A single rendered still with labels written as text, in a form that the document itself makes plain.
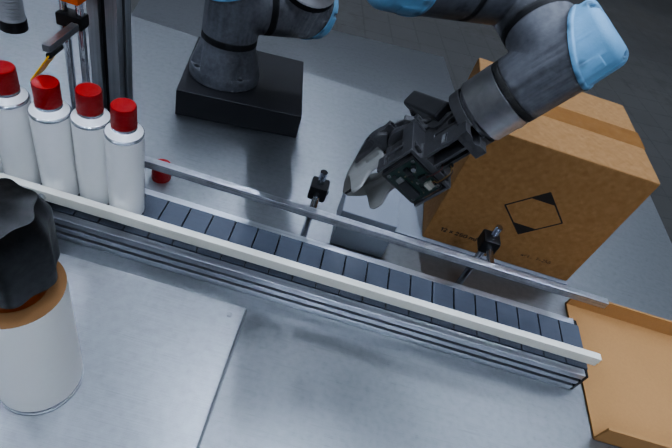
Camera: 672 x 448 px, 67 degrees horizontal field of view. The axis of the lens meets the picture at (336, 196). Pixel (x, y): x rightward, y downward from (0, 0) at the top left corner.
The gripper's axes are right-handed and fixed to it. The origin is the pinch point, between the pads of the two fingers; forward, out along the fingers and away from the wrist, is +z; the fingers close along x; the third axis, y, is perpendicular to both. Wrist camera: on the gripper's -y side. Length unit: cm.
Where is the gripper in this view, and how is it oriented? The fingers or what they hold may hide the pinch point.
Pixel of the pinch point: (352, 184)
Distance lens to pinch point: 69.6
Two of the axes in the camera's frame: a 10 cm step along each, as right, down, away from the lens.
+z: -7.0, 4.5, 5.6
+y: -1.6, 6.6, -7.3
